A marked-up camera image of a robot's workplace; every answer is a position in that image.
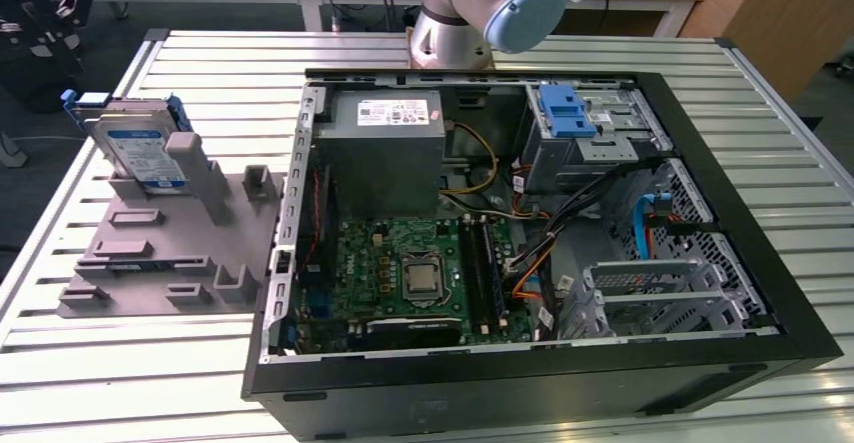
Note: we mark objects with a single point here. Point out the green motherboard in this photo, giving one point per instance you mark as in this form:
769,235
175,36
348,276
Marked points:
374,258

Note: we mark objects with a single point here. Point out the blue drive latch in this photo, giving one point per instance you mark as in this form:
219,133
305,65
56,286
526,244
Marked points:
563,113

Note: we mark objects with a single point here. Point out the RAM stick in rack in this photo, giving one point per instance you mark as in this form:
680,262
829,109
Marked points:
143,265

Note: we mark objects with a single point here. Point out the metal disk bay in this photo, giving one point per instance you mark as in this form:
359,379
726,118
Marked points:
667,303

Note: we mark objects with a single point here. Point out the hard disk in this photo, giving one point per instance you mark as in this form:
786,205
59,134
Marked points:
143,158

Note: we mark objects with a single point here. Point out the black RAM slot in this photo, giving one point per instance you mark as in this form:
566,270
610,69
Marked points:
486,283
472,273

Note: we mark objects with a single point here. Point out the grey floor foot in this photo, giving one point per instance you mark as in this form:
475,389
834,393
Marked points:
13,155

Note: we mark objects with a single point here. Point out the CPU socket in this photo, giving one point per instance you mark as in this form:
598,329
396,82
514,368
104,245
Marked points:
423,304

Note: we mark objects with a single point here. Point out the wooden cabinet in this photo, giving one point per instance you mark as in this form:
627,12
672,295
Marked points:
787,13

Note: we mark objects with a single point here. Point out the grey power supply unit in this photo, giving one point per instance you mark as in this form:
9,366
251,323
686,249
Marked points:
380,173

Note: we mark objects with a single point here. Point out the metal drive cage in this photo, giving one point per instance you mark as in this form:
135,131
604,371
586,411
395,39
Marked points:
600,158

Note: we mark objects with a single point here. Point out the grey parts rack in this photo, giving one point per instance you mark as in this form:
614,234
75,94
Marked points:
180,243

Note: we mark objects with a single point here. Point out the black PC case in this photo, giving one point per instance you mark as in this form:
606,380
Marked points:
467,393

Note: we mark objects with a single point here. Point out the black chair base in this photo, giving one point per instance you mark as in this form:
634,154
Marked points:
843,65

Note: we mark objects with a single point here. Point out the black graphics card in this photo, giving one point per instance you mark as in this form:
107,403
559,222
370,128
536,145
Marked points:
407,335

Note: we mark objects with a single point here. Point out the dark RAM stick in slot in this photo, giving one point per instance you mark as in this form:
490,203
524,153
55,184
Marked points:
496,273

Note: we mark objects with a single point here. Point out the silver CPU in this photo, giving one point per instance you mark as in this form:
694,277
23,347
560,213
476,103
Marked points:
422,278

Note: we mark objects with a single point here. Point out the black chair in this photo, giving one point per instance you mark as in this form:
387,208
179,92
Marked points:
33,95

